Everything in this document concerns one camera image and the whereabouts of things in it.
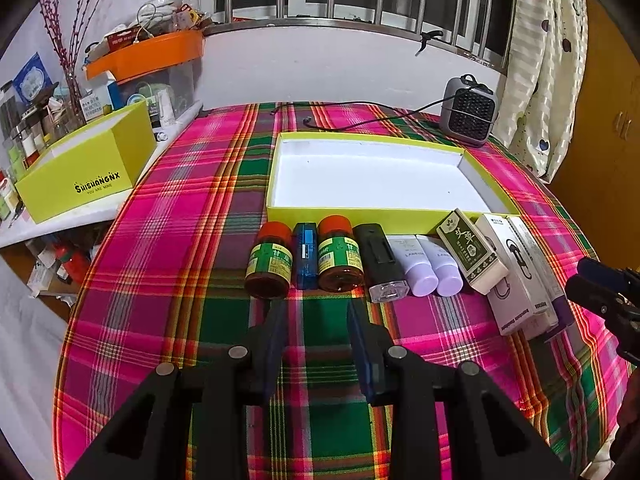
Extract white earphone box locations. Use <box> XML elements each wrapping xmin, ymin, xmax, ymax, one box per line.
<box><xmin>475</xmin><ymin>214</ymin><xmax>551</xmax><ymax>336</ymax></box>

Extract brown jar orange lid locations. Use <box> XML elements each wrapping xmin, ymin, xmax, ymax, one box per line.
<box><xmin>318</xmin><ymin>214</ymin><xmax>364</xmax><ymax>292</ymax></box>
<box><xmin>244</xmin><ymin>221</ymin><xmax>293</xmax><ymax>300</ymax></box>

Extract white lavender cream tube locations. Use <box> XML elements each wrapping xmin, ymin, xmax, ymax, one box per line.
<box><xmin>387</xmin><ymin>235</ymin><xmax>438</xmax><ymax>297</ymax></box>

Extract blue translucent small box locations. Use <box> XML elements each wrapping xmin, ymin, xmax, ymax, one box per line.
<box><xmin>293</xmin><ymin>222</ymin><xmax>318</xmax><ymax>290</ymax></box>

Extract green white medicine box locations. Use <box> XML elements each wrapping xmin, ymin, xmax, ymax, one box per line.
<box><xmin>436</xmin><ymin>209</ymin><xmax>509</xmax><ymax>295</ymax></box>

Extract white purple long box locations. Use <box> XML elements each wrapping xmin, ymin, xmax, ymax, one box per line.
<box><xmin>508</xmin><ymin>216</ymin><xmax>575</xmax><ymax>342</ymax></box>

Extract wooden wardrobe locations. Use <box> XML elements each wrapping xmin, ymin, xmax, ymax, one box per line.
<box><xmin>550</xmin><ymin>0</ymin><xmax>639</xmax><ymax>269</ymax></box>

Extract pink plaid tablecloth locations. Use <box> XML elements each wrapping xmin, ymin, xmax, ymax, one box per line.
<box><xmin>53</xmin><ymin>103</ymin><xmax>629</xmax><ymax>479</ymax></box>

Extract shallow yellow-green tray box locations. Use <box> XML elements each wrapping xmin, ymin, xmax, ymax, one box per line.
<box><xmin>265</xmin><ymin>132</ymin><xmax>518</xmax><ymax>234</ymax></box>

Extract cream patterned curtain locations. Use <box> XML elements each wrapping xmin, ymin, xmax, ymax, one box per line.
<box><xmin>492</xmin><ymin>0</ymin><xmax>588</xmax><ymax>183</ymax></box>

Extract small grey space heater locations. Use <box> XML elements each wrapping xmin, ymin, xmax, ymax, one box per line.
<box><xmin>438</xmin><ymin>74</ymin><xmax>498</xmax><ymax>146</ymax></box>

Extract yellow-green box lid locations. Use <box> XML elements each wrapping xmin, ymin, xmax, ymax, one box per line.
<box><xmin>16</xmin><ymin>102</ymin><xmax>156</xmax><ymax>223</ymax></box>

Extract clear plastic storage box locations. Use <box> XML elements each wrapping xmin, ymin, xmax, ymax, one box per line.
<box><xmin>118</xmin><ymin>62</ymin><xmax>195</xmax><ymax>128</ymax></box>

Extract white side shelf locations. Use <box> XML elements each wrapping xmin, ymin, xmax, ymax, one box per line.
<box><xmin>0</xmin><ymin>101</ymin><xmax>203</xmax><ymax>248</ymax></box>

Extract blue white carton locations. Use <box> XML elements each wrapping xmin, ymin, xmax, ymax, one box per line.
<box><xmin>80</xmin><ymin>81</ymin><xmax>125</xmax><ymax>122</ymax></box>

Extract black clip on sill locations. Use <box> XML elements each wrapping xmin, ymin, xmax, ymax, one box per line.
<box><xmin>416</xmin><ymin>29</ymin><xmax>444</xmax><ymax>56</ymax></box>

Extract orange plastic bin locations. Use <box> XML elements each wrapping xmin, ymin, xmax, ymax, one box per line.
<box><xmin>86</xmin><ymin>30</ymin><xmax>204</xmax><ymax>82</ymax></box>

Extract red twig branches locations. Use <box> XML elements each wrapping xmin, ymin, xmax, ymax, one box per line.
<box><xmin>39</xmin><ymin>0</ymin><xmax>102</xmax><ymax>116</ymax></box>

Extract black heater power cable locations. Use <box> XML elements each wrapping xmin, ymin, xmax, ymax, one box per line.
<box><xmin>271</xmin><ymin>96</ymin><xmax>446</xmax><ymax>131</ymax></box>

